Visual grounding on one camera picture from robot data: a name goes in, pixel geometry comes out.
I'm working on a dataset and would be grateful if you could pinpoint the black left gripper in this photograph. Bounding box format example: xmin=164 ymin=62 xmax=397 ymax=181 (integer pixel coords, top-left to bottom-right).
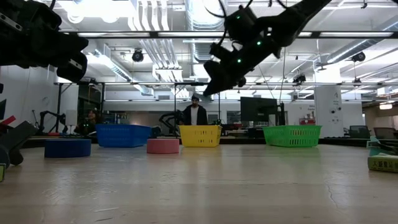
xmin=0 ymin=0 xmax=90 ymax=83

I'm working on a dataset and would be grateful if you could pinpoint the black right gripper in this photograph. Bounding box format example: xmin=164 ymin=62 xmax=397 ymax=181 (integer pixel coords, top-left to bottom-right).
xmin=203 ymin=29 xmax=280 ymax=97

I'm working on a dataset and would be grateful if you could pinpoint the pink tape roll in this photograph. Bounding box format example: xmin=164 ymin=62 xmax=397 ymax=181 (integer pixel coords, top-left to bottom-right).
xmin=146 ymin=138 xmax=180 ymax=155

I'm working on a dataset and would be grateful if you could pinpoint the blue tape roll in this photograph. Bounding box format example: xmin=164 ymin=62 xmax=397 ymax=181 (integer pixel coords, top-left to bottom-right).
xmin=44 ymin=138 xmax=92 ymax=159

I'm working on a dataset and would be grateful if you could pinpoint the black stapler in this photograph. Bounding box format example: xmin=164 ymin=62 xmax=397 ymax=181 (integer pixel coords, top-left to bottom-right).
xmin=0 ymin=120 xmax=39 ymax=169

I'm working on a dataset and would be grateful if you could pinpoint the standing person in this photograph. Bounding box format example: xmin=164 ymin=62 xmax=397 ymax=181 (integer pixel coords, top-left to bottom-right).
xmin=182 ymin=94 xmax=208 ymax=126

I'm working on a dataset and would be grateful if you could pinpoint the black computer monitor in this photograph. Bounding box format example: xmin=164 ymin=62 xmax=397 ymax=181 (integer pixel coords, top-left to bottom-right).
xmin=239 ymin=96 xmax=278 ymax=124

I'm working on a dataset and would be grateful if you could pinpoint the yellow plastic basket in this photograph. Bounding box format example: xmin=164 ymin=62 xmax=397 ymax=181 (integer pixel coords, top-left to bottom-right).
xmin=178 ymin=124 xmax=223 ymax=148

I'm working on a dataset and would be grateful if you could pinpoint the black ceiling spotlight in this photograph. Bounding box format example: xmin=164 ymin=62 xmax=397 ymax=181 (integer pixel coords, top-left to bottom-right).
xmin=131 ymin=49 xmax=145 ymax=63
xmin=351 ymin=51 xmax=367 ymax=63

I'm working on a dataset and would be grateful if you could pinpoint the seated person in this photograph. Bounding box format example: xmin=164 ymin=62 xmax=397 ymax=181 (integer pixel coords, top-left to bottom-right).
xmin=76 ymin=108 xmax=101 ymax=136

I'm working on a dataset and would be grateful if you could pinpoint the black overhead light beam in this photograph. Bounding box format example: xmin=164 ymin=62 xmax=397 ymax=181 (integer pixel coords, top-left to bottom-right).
xmin=58 ymin=30 xmax=398 ymax=39

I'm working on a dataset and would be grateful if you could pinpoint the green plastic basket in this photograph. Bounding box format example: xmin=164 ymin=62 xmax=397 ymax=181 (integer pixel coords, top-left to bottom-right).
xmin=262 ymin=124 xmax=323 ymax=148

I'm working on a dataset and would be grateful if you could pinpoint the blue plastic basket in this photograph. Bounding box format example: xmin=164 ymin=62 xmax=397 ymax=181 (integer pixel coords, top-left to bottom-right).
xmin=95 ymin=124 xmax=153 ymax=148

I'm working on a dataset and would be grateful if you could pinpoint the white building column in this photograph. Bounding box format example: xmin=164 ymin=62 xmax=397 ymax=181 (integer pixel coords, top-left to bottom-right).
xmin=313 ymin=85 xmax=343 ymax=139

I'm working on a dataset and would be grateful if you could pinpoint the black metal shelf frame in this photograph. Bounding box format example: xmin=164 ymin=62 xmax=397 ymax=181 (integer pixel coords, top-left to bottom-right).
xmin=55 ymin=81 xmax=106 ymax=134

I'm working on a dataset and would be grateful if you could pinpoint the silver ceiling air duct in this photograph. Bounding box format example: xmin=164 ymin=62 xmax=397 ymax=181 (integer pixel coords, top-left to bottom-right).
xmin=185 ymin=0 xmax=228 ymax=63

